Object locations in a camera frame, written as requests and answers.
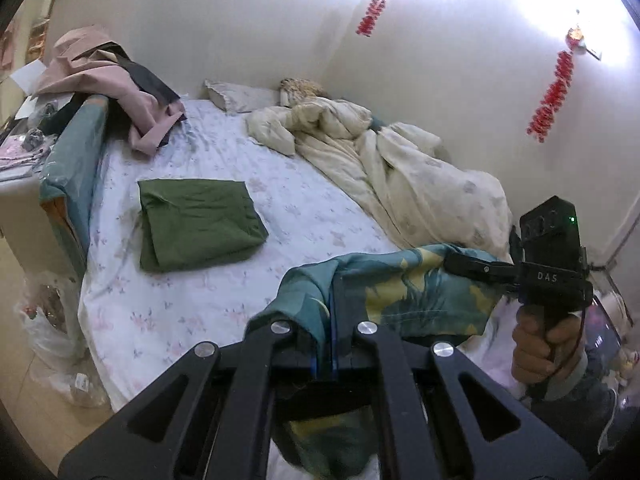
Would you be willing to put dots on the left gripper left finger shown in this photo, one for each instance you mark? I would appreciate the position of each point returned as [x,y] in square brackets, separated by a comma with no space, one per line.
[211,415]

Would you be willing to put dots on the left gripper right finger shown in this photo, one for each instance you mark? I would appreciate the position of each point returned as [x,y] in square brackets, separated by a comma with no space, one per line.
[439,416]

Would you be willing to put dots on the teal yellow patterned pants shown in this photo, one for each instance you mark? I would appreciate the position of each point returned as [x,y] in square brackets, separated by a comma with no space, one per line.
[409,292]

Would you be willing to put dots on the right forearm grey sleeve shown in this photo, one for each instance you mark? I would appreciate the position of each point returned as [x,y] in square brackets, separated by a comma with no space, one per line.
[582,410]

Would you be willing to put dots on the right hand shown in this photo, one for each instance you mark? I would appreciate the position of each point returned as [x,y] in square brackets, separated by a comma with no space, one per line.
[541,353]

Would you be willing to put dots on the white floral bed sheet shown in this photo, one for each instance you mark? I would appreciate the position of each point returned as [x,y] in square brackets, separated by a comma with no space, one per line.
[138,323]

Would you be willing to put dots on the cream rumpled quilt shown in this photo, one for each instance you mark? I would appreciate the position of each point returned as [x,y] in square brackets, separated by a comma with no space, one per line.
[394,173]

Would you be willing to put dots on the red firecracker decoration right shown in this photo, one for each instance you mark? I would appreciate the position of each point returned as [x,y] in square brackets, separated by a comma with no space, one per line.
[553,99]

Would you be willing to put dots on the red firecracker decoration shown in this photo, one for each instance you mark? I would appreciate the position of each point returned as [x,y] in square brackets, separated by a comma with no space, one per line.
[367,24]
[553,99]

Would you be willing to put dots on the olive green folded garment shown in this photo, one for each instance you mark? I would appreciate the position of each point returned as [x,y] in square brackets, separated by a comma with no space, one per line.
[190,224]

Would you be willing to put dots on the white plastic bag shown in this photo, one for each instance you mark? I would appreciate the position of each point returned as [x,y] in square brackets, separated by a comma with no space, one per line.
[47,310]

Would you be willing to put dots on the grey pillow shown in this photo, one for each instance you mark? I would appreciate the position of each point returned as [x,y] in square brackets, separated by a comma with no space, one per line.
[236,99]

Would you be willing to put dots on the pink black clothes pile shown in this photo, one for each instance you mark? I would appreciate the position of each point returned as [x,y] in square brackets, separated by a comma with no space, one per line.
[87,60]

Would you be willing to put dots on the red firecracker decoration left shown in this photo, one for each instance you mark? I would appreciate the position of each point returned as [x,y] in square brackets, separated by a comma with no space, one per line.
[367,24]

